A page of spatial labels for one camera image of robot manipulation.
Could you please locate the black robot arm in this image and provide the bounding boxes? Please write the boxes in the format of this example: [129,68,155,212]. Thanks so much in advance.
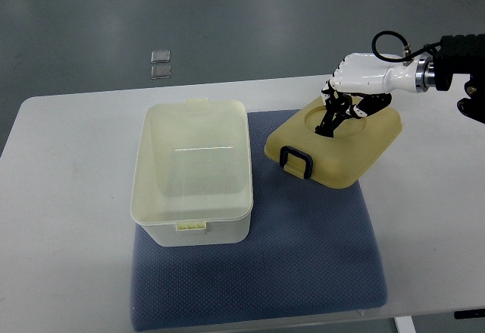
[371,30,484,123]

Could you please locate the upper floor socket plate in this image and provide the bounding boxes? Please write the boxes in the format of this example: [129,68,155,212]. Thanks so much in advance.
[151,49,171,64]

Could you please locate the blue mesh cushion mat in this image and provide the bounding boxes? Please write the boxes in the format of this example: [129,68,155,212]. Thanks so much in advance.
[130,111,387,331]

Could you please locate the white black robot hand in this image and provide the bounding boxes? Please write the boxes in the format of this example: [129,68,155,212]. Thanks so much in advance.
[315,53,436,137]

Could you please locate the yellow box lid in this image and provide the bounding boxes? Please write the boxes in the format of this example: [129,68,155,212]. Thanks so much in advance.
[264,97,402,189]

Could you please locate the white storage box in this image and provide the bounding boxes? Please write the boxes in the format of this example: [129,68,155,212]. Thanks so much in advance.
[130,99,253,247]

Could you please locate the black bracket under table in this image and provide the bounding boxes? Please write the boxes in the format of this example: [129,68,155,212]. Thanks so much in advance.
[454,308,485,320]

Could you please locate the white table leg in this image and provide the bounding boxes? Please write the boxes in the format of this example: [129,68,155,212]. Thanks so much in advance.
[394,316,417,333]

